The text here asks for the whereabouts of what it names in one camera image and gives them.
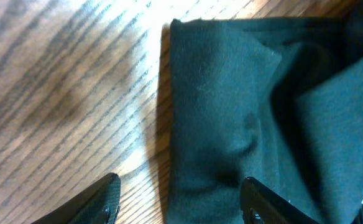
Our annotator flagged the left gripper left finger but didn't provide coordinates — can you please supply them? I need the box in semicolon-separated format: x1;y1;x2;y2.
34;172;121;224

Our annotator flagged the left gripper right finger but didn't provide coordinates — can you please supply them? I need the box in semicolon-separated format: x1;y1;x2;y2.
240;177;318;224

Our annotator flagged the black t-shirt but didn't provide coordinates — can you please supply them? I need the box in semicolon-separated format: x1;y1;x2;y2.
166;1;363;223

